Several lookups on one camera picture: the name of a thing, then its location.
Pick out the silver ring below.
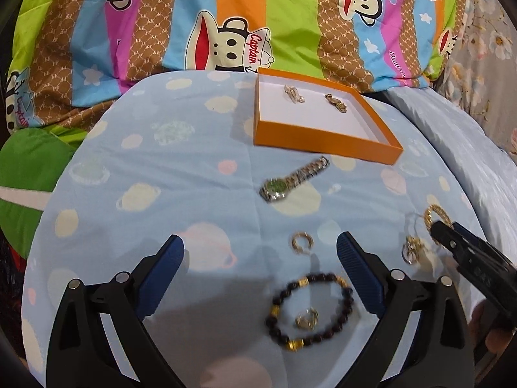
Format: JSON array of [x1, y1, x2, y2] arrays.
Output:
[[402, 236, 417, 264]]

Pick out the silver wristwatch green dial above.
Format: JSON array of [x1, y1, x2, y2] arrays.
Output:
[[259, 156, 330, 203]]

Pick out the striped cartoon monkey blanket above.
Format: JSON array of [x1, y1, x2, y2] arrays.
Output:
[[6, 0, 473, 134]]

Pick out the small gold wristwatch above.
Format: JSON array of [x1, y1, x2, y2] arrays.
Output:
[[325, 94, 349, 113]]

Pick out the person's right hand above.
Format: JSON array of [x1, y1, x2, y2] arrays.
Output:
[[472, 301, 517, 366]]

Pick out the dark bead bracelet gold beads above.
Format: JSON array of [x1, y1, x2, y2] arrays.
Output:
[[266, 274, 355, 353]]

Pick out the pale blue quilt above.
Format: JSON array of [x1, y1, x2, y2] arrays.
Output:
[[384, 88, 517, 259]]

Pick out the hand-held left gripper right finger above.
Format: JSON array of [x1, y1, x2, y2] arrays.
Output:
[[336, 232, 475, 388]]

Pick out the grey floral bedsheet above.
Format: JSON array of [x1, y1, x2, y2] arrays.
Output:
[[434, 0, 517, 150]]

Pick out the gold ornate earring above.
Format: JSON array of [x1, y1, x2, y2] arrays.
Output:
[[295, 308, 320, 329]]

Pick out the orange cardboard box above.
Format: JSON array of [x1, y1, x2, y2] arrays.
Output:
[[254, 68, 404, 166]]

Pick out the gold hoop earring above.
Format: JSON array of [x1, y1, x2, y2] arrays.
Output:
[[291, 232, 313, 253]]

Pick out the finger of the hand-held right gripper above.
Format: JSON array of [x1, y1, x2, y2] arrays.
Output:
[[451, 221, 517, 271], [430, 220, 517, 313]]

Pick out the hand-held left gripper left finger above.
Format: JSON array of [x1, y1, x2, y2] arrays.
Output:
[[46, 234, 190, 388]]

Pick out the green pillow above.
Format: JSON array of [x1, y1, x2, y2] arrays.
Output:
[[0, 125, 87, 259]]

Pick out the gold chain bangle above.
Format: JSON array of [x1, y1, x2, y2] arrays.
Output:
[[423, 205, 453, 245]]

